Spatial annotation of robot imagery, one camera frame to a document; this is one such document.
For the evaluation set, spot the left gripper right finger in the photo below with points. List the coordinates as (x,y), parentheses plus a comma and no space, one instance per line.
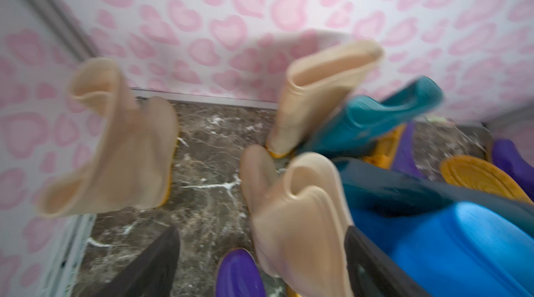
(374,273)

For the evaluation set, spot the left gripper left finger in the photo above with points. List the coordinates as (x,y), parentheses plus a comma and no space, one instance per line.
(152,273)

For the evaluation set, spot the purple boot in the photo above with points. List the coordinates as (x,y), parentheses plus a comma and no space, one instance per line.
(506,157)
(238,275)

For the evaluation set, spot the beige boot pair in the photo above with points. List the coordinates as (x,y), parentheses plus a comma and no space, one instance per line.
(132,164)
(299,221)

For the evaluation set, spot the blue boot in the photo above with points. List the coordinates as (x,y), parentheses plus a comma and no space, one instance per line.
(462,250)

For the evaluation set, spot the teal boot lying in pile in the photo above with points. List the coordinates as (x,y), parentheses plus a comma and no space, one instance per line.
(391,194)

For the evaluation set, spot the purple boot tip at back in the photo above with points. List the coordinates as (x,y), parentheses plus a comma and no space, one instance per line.
(394,151)

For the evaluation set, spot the yellow boot sole in pile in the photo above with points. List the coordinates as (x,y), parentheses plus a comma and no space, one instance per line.
(477,174)

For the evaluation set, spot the teal boot standing at back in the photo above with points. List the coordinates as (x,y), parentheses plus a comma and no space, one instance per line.
(352,131)

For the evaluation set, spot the aluminium frame post left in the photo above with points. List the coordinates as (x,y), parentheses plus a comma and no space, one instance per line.
(64,28)

